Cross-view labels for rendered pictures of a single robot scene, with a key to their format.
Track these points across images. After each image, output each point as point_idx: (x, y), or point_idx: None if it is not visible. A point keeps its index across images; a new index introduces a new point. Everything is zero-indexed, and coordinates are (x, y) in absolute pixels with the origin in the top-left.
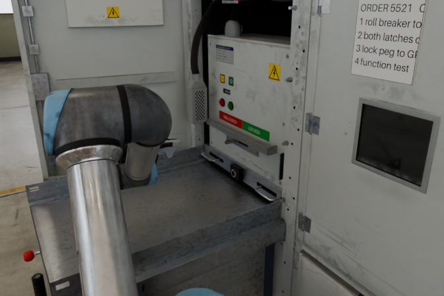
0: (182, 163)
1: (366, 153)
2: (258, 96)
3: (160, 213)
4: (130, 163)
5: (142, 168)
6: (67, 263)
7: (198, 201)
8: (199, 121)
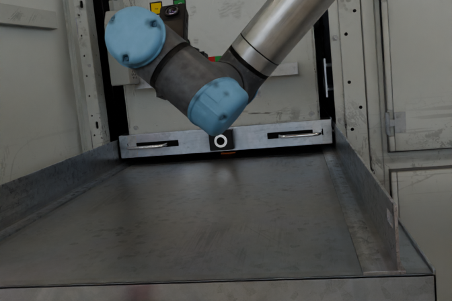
0: (103, 172)
1: None
2: (247, 7)
3: (215, 192)
4: (302, 12)
5: (311, 25)
6: (257, 258)
7: (227, 175)
8: (134, 81)
